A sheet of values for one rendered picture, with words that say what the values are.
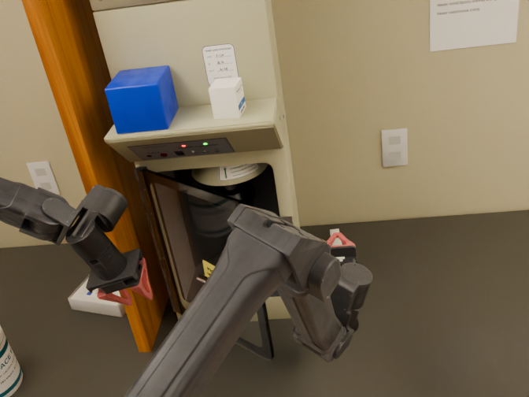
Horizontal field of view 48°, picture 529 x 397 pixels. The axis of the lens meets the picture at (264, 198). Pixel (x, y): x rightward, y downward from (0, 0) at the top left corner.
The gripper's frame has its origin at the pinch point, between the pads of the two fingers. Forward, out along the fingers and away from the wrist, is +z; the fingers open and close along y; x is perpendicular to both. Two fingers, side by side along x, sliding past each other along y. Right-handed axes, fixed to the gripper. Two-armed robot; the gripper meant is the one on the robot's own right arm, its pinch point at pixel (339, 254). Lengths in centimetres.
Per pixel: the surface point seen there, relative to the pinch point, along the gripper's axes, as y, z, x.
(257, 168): 12.1, 16.9, 16.4
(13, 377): -22, -8, 76
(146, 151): 24.9, 4.9, 35.2
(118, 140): 29.9, 0.6, 38.1
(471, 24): 26, 55, -36
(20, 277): -26, 34, 95
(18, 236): -25, 53, 104
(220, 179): 12.2, 13.3, 24.2
